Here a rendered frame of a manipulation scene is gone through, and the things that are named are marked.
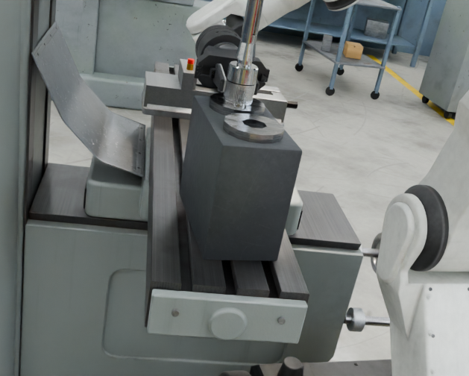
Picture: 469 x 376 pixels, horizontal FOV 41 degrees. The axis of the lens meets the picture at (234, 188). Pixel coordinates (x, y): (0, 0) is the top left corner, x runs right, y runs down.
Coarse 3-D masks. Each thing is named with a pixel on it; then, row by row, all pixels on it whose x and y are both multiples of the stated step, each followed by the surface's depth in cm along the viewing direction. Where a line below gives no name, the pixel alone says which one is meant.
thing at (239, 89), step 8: (232, 72) 96; (232, 80) 97; (240, 80) 96; (248, 80) 96; (232, 88) 97; (240, 88) 97; (248, 88) 97; (224, 96) 99; (232, 96) 98; (240, 96) 97; (248, 96) 98; (240, 104) 98; (248, 104) 99
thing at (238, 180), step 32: (192, 128) 103; (224, 128) 90; (256, 128) 90; (192, 160) 102; (224, 160) 86; (256, 160) 88; (288, 160) 89; (192, 192) 101; (224, 192) 89; (256, 192) 90; (288, 192) 91; (192, 224) 100; (224, 224) 91; (256, 224) 92; (224, 256) 94; (256, 256) 95
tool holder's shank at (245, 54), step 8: (248, 0) 93; (256, 0) 92; (248, 8) 93; (256, 8) 93; (248, 16) 94; (256, 16) 94; (248, 24) 94; (256, 24) 94; (248, 32) 94; (256, 32) 95; (240, 40) 96; (248, 40) 95; (240, 48) 96; (248, 48) 95; (240, 56) 96; (248, 56) 96; (240, 64) 97; (248, 64) 97
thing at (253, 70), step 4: (232, 64) 97; (236, 64) 97; (252, 64) 99; (228, 68) 97; (232, 68) 96; (236, 68) 96; (240, 68) 96; (244, 68) 96; (248, 68) 96; (252, 68) 97; (256, 68) 97; (236, 72) 96; (240, 72) 96; (244, 72) 96; (248, 72) 96; (252, 72) 96; (256, 72) 97
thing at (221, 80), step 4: (216, 64) 103; (220, 64) 103; (212, 68) 103; (216, 68) 102; (220, 68) 101; (212, 72) 102; (216, 72) 102; (220, 72) 100; (212, 76) 103; (216, 76) 102; (220, 76) 99; (224, 76) 99; (216, 80) 101; (220, 80) 99; (224, 80) 98; (216, 84) 101; (220, 84) 99; (224, 84) 99; (220, 88) 99; (224, 88) 99
